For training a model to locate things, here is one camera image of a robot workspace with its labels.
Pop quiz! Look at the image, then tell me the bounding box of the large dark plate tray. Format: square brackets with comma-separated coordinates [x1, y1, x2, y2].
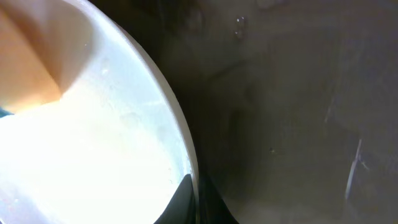
[95, 0, 397, 223]

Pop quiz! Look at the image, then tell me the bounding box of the yellow green sponge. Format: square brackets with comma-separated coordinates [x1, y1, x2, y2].
[1, 7, 62, 114]

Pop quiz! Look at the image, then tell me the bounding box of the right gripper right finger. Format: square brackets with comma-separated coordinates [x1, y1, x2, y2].
[198, 171, 239, 224]

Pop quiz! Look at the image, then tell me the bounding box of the grey plate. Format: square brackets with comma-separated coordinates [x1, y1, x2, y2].
[1, 1, 198, 223]

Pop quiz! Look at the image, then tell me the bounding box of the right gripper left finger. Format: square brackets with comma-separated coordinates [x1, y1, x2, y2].
[154, 174, 196, 224]

